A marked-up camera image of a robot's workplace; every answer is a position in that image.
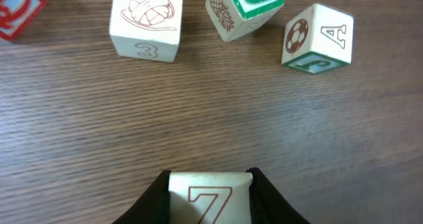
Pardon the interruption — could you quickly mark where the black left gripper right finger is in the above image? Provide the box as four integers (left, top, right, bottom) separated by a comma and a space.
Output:
246, 167, 310, 224

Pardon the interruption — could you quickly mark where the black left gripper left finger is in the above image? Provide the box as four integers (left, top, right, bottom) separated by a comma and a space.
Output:
112, 170, 171, 224

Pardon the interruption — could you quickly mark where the letter Z block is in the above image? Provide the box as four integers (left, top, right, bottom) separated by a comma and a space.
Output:
169, 172, 253, 224

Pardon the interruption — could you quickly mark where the letter A soccer block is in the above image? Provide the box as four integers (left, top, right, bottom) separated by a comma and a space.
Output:
282, 3, 354, 75

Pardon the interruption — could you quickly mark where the blue letter P yarn block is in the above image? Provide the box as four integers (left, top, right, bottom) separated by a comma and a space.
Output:
108, 0, 183, 62

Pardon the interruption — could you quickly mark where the green letter B pineapple block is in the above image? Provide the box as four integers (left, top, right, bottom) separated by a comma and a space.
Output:
205, 0, 285, 42

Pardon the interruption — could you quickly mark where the white red-sided block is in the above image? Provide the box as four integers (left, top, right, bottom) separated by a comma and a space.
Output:
1, 0, 48, 42

